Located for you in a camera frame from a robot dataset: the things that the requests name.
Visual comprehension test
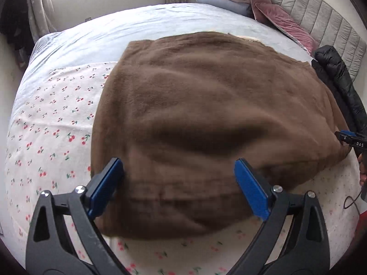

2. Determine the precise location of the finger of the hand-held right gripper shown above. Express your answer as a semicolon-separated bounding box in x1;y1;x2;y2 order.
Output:
335;131;367;150

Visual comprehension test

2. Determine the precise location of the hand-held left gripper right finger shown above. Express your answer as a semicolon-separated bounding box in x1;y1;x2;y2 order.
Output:
234;158;330;275

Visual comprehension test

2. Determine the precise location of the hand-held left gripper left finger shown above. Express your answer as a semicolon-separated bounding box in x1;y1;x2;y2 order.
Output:
25;157;129;275

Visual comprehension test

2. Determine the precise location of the brown coat with fur collar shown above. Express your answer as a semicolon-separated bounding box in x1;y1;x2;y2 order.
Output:
90;31;349;239

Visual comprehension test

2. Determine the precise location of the person's right hand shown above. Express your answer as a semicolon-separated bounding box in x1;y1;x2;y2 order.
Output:
358;152;367;187

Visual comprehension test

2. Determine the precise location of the black puffer jacket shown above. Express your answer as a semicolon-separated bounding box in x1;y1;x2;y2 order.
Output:
311;45;367;138

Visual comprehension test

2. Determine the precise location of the cherry print white blanket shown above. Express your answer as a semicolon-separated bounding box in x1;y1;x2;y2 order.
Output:
4;63;364;275

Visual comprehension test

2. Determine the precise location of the grey padded headboard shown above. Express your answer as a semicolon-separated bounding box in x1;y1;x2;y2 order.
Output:
244;0;362;81

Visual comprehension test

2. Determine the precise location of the light blue bed sheet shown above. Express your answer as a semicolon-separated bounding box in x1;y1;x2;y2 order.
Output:
11;3;316;115

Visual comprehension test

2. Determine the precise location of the blue-grey folded blanket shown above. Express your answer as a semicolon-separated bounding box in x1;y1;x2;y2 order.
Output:
195;0;253;18

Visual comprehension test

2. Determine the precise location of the grey patterned curtain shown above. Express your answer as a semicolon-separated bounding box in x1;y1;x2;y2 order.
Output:
22;0;59;36

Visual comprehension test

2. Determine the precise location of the black cable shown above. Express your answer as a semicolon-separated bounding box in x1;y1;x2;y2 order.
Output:
343;187;363;210

